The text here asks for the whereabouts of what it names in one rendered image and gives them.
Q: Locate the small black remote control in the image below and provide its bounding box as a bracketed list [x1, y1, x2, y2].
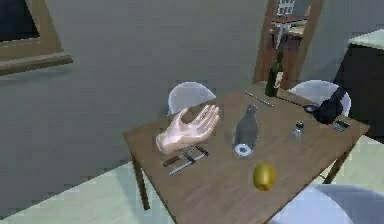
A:
[331, 119, 351, 132]

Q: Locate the grey glass bottle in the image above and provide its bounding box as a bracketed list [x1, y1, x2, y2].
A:
[232, 103, 260, 159]

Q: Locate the wooden framed mirror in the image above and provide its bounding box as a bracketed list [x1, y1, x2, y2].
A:
[252, 0, 324, 90]

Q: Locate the silver fork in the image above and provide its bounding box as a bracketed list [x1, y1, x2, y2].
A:
[168, 145, 210, 177]

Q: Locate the clear salt shaker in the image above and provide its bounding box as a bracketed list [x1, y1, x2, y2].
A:
[291, 121, 305, 141]

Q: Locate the silver knife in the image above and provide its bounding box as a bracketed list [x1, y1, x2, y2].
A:
[243, 90, 275, 108]

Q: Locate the black cabinet with pale top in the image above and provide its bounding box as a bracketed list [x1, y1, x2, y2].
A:
[333, 28, 384, 138]

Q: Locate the wooden framed window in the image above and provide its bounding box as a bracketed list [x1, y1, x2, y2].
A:
[0, 0, 74, 77]

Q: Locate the brown-handled knife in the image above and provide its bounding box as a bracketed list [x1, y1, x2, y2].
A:
[162, 153, 188, 168]

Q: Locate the white round-back chair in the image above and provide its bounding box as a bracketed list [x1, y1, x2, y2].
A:
[287, 79, 352, 117]
[268, 183, 384, 224]
[167, 81, 218, 116]

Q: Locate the brown wooden table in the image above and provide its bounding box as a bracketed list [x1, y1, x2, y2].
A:
[121, 80, 371, 224]

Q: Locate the pink plastic hand sculpture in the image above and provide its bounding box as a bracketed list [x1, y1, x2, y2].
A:
[155, 104, 221, 155]

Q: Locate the dark green wine bottle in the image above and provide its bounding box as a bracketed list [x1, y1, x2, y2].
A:
[264, 49, 285, 98]

